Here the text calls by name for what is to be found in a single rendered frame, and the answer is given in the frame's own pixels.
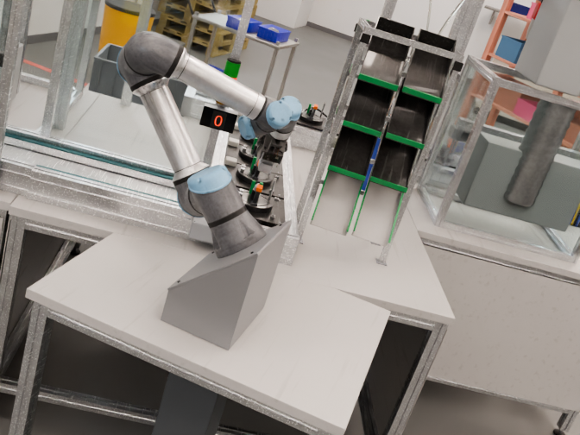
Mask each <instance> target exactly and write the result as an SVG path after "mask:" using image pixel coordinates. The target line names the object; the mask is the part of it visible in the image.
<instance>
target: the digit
mask: <svg viewBox="0 0 580 435"><path fill-rule="evenodd" d="M226 117H227V114H226V113H223V112H220V111H216V110H214V111H213V114H212V118H211V123H210V126H211V127H214V128H217V129H224V123H225V120H226Z"/></svg>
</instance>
